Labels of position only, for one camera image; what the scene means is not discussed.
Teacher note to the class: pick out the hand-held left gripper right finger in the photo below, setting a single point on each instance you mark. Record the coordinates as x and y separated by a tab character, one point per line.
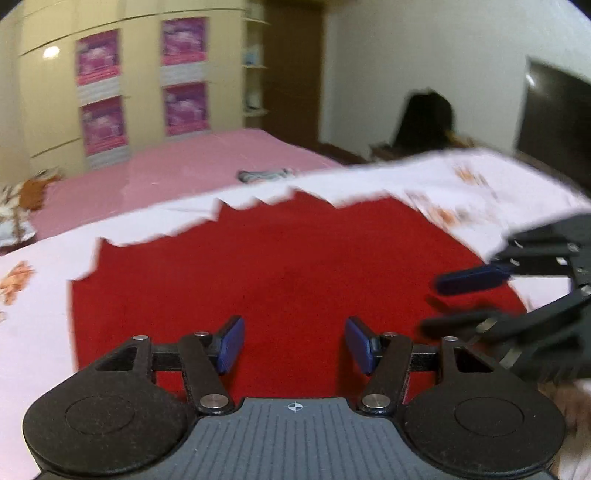
358	344

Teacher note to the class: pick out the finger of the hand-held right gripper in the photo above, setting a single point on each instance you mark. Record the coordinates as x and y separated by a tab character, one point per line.
471	280
461	325

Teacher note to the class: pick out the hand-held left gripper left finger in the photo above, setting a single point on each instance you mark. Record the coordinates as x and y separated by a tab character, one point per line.
233	344

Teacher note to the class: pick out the red long-sleeved dress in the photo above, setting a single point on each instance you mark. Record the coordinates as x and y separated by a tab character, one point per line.
300	267

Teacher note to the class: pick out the black bag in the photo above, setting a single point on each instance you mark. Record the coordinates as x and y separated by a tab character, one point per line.
422	122

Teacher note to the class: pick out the grey striped cloth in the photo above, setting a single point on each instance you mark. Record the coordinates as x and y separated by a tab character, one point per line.
265	174

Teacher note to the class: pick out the pink bed sheet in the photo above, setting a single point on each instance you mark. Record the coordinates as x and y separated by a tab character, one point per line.
184	170

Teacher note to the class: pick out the black flat television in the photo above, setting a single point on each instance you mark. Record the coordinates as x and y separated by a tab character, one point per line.
554	115

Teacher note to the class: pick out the white floral blanket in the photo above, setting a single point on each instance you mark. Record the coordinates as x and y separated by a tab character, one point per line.
37	346

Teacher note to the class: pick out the white floral pillow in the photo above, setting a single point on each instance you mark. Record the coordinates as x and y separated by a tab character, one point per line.
11	217

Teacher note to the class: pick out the cream corner shelf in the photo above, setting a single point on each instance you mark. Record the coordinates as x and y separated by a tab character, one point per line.
256	83

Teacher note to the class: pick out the brown wooden door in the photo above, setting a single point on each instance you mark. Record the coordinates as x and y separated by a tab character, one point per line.
295	69

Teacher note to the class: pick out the light blue bottle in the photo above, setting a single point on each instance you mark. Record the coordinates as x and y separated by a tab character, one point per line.
251	55

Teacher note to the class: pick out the cream wardrobe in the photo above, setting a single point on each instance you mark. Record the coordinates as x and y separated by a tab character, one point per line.
138	18

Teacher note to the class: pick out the purple wall poster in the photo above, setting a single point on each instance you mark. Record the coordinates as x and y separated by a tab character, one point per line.
186	109
98	57
105	125
183	41

